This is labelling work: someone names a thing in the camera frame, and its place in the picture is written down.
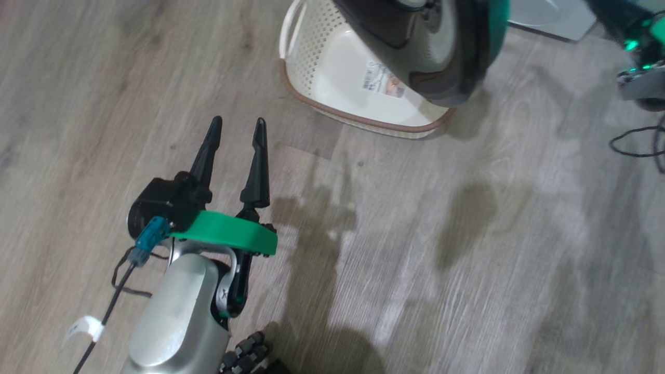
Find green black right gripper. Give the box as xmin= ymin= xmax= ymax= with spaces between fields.
xmin=584 ymin=0 xmax=665 ymax=78

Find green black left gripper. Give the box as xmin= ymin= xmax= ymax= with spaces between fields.
xmin=169 ymin=116 xmax=279 ymax=259

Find white washing machine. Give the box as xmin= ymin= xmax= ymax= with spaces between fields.
xmin=507 ymin=0 xmax=599 ymax=43

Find cream perforated laundry basket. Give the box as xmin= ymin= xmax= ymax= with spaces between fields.
xmin=278 ymin=0 xmax=459 ymax=140

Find printed paper basket sticker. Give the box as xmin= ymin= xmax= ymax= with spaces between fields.
xmin=361 ymin=59 xmax=407 ymax=99

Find blue cable connector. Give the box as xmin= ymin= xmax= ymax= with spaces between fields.
xmin=134 ymin=217 xmax=171 ymax=266

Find black floor cable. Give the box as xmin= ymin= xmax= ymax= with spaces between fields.
xmin=608 ymin=113 xmax=665 ymax=175

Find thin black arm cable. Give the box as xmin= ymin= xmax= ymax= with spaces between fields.
xmin=72 ymin=246 xmax=173 ymax=374

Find black corrugated cable conduit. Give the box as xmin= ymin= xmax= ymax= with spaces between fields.
xmin=217 ymin=330 xmax=273 ymax=374

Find white cable tag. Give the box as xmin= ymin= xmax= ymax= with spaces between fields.
xmin=65 ymin=315 xmax=105 ymax=343

